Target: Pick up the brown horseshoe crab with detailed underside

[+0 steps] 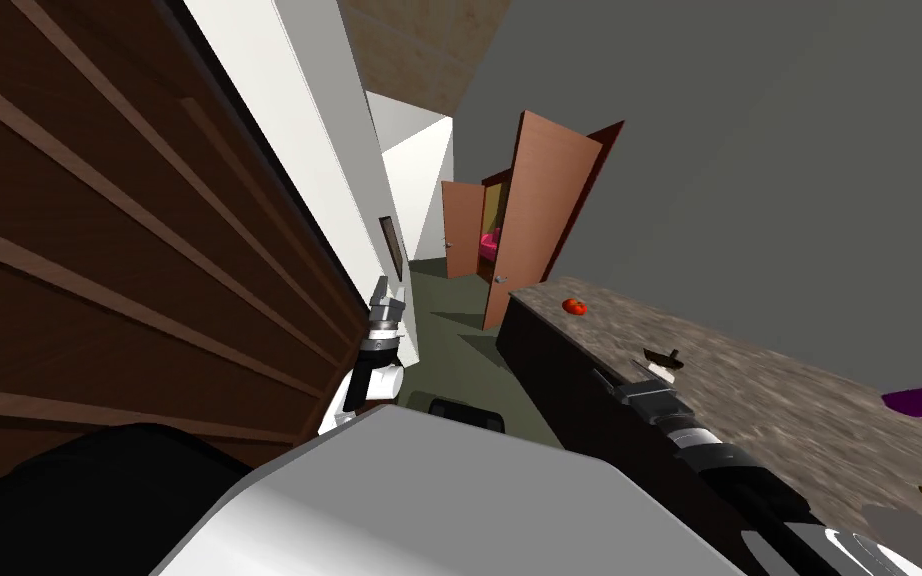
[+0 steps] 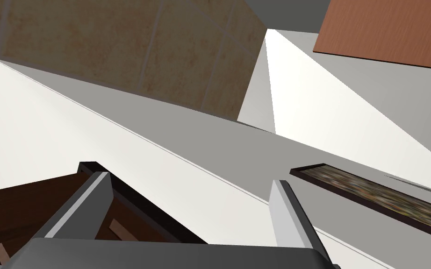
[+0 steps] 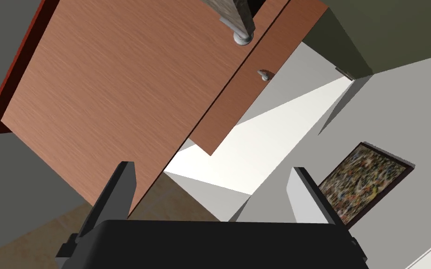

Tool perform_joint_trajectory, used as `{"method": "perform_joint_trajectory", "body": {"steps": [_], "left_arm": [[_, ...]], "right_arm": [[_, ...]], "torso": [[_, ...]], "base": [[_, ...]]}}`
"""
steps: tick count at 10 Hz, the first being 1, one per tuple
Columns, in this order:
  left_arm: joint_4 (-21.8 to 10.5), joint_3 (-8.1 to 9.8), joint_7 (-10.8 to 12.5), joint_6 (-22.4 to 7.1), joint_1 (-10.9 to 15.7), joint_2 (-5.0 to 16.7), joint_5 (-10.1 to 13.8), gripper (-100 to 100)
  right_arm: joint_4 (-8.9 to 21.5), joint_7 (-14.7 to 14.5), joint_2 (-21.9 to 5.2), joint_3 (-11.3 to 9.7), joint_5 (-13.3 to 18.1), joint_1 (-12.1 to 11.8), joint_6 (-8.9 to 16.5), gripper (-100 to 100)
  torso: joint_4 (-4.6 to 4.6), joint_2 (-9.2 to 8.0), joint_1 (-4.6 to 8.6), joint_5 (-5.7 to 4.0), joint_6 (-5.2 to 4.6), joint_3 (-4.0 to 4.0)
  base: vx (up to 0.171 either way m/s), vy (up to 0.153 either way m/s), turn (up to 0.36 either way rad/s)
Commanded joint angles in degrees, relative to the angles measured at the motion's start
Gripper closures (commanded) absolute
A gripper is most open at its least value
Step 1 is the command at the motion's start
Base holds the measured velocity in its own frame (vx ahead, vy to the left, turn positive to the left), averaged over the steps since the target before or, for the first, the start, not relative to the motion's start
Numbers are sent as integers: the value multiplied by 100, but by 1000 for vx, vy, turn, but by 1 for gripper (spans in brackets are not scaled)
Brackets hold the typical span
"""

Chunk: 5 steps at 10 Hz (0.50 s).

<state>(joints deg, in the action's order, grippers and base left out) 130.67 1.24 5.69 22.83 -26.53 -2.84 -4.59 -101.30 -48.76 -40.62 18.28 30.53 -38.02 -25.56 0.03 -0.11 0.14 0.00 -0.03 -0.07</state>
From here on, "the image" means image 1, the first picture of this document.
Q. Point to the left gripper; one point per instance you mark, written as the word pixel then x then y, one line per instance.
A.
pixel 386 314

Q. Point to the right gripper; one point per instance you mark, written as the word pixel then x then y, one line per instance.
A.
pixel 653 398

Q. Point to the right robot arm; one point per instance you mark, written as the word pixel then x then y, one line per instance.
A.
pixel 757 488

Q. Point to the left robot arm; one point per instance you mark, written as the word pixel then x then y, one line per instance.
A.
pixel 93 512

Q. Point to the red tomato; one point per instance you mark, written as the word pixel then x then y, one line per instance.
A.
pixel 574 306

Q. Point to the small light brown door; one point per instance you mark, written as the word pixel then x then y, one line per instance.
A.
pixel 462 228

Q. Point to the pink furniture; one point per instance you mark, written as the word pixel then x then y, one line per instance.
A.
pixel 490 244

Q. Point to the large light brown door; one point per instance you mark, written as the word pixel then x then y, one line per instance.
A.
pixel 537 216

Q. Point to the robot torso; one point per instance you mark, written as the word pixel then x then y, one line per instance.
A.
pixel 429 504

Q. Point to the brown framed wall picture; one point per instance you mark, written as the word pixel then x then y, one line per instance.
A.
pixel 391 246

